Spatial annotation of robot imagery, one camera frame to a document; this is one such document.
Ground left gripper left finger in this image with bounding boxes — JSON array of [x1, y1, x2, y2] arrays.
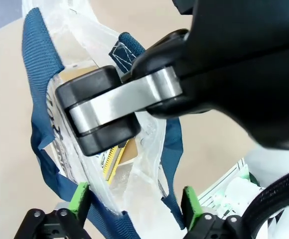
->
[[13, 181, 90, 239]]

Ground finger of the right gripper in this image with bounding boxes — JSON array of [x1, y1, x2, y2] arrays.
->
[[54, 28, 211, 157]]

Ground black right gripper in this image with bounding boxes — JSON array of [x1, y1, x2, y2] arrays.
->
[[169, 0, 289, 151]]

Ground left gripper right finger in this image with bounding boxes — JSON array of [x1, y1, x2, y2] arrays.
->
[[180, 185, 245, 239]]

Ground yellow tape measure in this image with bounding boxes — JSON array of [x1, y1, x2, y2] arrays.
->
[[101, 139, 132, 185]]

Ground translucent shopping bag navy handles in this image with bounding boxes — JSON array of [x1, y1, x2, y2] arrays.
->
[[21, 0, 185, 230]]

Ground green white printed box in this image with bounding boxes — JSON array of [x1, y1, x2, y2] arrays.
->
[[196, 159, 262, 217]]

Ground left arm black cable sleeve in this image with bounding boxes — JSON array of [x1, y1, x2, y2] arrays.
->
[[241, 165, 289, 230]]

